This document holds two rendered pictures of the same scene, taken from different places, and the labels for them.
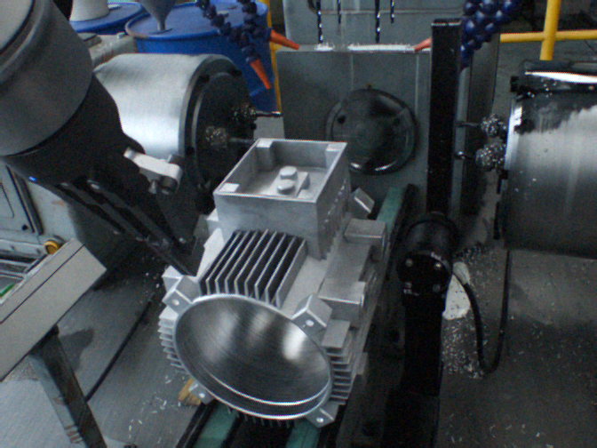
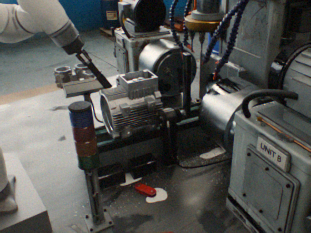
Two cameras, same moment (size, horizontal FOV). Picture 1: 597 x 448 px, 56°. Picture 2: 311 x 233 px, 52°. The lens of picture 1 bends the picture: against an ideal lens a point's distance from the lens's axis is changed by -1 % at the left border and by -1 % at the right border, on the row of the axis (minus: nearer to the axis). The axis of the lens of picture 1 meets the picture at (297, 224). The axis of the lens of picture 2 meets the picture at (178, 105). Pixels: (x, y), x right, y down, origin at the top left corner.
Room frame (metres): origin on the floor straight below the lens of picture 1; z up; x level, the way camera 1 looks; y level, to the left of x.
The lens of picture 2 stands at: (-0.26, -0.84, 1.59)
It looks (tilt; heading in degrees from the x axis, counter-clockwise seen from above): 27 degrees down; 40
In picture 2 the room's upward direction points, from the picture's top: 1 degrees counter-clockwise
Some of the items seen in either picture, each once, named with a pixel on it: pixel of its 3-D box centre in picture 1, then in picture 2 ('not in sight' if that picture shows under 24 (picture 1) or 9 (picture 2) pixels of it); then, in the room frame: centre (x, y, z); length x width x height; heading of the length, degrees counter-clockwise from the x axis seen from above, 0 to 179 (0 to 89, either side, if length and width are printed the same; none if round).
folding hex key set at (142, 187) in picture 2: not in sight; (145, 190); (0.32, -0.19, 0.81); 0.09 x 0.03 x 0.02; 100
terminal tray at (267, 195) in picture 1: (287, 197); (138, 84); (0.50, 0.01, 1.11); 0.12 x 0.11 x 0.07; 159
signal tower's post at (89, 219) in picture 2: not in sight; (90, 169); (0.13, -0.17, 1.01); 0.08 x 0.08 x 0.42; 68
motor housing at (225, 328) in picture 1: (284, 293); (130, 108); (0.46, 0.02, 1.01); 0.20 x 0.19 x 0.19; 159
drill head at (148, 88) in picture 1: (145, 132); (162, 64); (0.88, 0.23, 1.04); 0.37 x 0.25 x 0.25; 68
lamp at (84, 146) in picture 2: not in sight; (85, 143); (0.13, -0.17, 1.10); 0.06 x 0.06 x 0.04
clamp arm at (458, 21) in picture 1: (441, 137); (186, 86); (0.58, -0.17, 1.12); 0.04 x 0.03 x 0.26; 158
